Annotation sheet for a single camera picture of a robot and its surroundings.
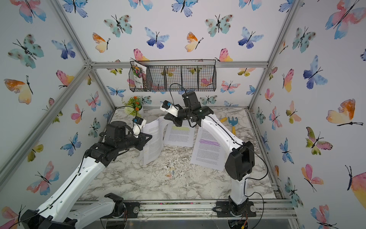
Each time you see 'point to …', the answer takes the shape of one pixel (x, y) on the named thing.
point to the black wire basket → (186, 75)
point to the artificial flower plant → (134, 106)
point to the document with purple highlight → (208, 151)
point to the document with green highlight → (182, 136)
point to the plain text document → (152, 150)
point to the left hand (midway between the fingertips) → (151, 135)
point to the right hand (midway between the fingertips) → (167, 114)
